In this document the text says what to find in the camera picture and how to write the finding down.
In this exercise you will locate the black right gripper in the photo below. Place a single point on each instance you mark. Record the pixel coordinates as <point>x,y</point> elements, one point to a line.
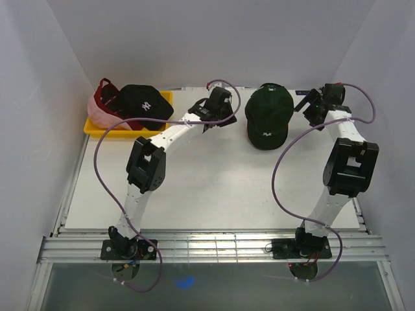
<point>312,98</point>

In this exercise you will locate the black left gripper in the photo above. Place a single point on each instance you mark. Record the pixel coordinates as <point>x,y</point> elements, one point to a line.
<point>227,122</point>

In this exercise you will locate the dark green NY cap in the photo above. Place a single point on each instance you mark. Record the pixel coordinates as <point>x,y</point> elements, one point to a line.
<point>268,113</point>

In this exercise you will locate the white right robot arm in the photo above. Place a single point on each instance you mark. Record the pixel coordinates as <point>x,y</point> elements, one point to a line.
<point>349,168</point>

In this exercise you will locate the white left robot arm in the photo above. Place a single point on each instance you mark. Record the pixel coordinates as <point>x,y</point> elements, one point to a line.
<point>146,167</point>

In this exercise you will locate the black NY cap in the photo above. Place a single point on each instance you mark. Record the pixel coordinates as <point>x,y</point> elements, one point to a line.
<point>142,101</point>

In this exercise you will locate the red cap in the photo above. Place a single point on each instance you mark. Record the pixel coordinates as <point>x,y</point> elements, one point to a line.
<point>106,90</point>

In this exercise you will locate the pink cap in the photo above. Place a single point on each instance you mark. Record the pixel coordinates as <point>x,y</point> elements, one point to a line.
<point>100,113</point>

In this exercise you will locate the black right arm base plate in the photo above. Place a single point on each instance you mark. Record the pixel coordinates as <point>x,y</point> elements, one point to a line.
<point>286,248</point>

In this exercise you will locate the aluminium frame rail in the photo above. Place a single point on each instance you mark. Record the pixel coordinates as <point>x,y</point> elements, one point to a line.
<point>189,248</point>

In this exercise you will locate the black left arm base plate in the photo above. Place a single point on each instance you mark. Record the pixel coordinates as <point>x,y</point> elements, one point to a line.
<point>139,250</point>

